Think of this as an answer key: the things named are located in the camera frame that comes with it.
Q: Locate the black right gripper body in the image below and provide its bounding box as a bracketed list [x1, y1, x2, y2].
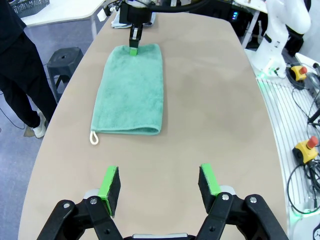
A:
[118, 0, 153, 25]

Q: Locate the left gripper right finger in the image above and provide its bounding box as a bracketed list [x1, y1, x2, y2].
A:
[196, 163, 290, 240]

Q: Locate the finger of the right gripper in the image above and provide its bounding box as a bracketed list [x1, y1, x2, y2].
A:
[136, 23, 145, 48]
[128, 24, 139, 56]

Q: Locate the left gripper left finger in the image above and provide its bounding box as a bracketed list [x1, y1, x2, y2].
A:
[37, 165, 125, 240]

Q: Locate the green towel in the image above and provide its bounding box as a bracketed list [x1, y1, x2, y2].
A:
[89, 43, 165, 147]

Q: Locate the dark mesh basket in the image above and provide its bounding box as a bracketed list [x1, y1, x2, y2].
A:
[10, 0, 51, 16]

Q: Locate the white side table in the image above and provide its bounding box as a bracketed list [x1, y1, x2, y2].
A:
[19, 0, 107, 42]

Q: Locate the dark step stool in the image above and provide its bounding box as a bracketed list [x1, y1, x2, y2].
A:
[46, 47, 85, 101]

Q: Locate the black computer case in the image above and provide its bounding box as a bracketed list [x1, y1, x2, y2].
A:
[207, 0, 251, 43]

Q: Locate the white sneaker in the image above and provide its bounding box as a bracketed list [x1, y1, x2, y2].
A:
[32, 111, 48, 139]

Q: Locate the yellow emergency stop button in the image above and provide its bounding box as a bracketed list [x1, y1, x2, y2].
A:
[292, 136, 320, 166]
[289, 64, 308, 82]

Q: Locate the white desk with leg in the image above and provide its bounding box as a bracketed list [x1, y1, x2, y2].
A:
[234, 0, 270, 48]

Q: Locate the person in black clothes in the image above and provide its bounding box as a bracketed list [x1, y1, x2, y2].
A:
[0, 0, 58, 130]

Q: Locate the right arm black cable sleeve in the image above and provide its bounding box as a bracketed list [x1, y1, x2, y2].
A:
[149, 0, 208, 13]

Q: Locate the black cable loop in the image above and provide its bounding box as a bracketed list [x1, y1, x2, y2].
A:
[286, 162, 320, 215]

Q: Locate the white slotted base plate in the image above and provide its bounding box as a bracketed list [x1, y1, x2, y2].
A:
[256, 74, 320, 226]

